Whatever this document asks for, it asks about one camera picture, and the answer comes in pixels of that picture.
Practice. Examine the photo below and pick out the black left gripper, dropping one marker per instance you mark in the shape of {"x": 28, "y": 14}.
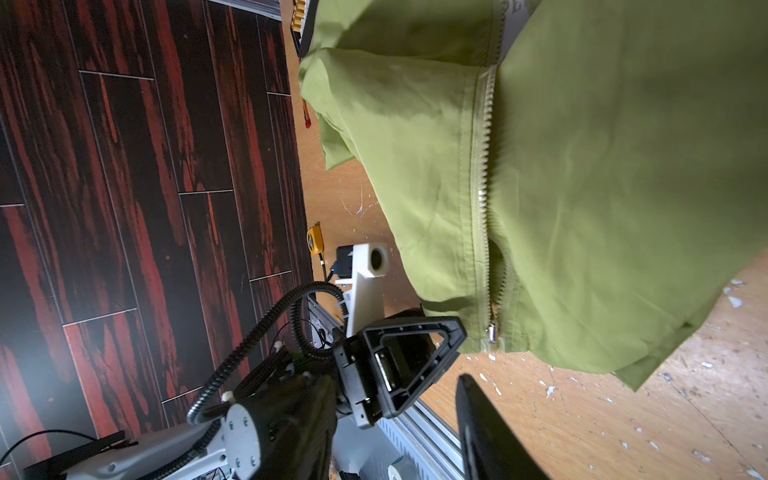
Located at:
{"x": 286, "y": 430}

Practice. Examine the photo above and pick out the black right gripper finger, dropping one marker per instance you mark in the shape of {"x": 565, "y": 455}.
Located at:
{"x": 490, "y": 450}

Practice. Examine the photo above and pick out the green jacket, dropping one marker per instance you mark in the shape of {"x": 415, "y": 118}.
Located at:
{"x": 583, "y": 192}

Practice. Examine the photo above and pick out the yellow tape measure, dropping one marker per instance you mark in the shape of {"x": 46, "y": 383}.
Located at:
{"x": 315, "y": 245}

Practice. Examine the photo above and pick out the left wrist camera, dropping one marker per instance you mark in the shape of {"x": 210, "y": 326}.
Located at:
{"x": 361, "y": 268}

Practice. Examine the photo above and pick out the black battery pack with wires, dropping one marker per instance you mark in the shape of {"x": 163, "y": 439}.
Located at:
{"x": 297, "y": 24}

